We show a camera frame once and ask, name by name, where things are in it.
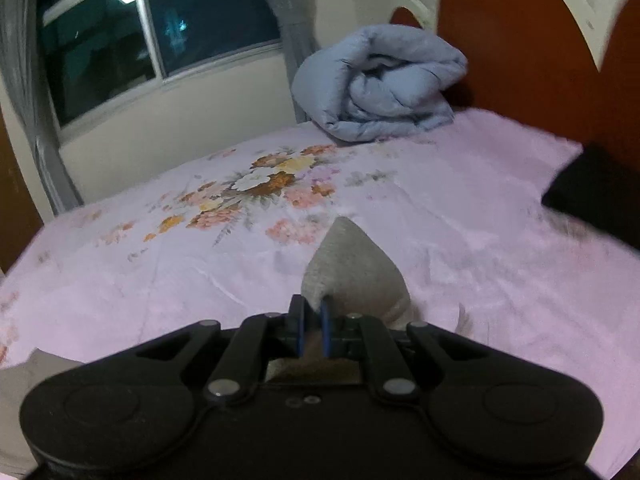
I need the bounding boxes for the orange and white headboard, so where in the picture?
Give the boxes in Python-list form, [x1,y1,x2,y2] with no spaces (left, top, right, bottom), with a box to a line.
[389,0,640,151]

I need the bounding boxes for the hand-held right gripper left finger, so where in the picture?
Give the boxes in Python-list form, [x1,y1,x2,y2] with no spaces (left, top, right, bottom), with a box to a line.
[131,294,307,407]

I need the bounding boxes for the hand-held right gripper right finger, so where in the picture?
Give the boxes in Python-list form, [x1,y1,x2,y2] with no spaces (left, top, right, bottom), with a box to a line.
[320,296,493,407]

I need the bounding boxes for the pink floral bed sheet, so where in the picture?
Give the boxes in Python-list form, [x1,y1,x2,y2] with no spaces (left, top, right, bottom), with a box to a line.
[0,109,640,480]

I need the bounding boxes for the grey fleece-lined pants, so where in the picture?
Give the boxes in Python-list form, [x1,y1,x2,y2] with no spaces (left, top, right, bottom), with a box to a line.
[0,216,473,478]

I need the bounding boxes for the brown wooden door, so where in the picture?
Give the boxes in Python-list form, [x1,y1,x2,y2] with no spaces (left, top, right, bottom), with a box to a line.
[0,107,47,277]

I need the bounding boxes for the grey curtain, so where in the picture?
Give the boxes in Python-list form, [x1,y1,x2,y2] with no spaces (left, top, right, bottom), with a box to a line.
[0,0,85,213]
[247,0,317,126]

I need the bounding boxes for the white-framed window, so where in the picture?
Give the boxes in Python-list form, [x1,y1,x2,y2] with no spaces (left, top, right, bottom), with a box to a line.
[35,0,282,128]

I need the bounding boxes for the light blue folded quilt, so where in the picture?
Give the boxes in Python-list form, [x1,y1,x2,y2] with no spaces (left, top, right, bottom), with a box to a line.
[291,24,469,143]

